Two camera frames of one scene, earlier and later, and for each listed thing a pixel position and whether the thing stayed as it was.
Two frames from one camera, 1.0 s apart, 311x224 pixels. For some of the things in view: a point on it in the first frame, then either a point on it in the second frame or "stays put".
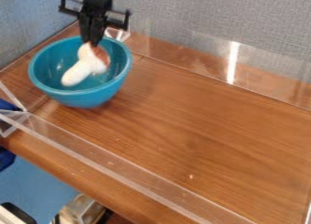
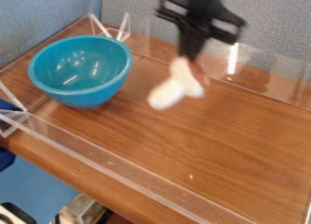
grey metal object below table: x=83 y=210 stays put
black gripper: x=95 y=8 → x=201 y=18
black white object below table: x=12 y=215 stays put
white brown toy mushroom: x=92 y=62 → x=171 y=90
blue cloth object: x=7 y=157 stays put
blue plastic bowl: x=56 y=56 stays put
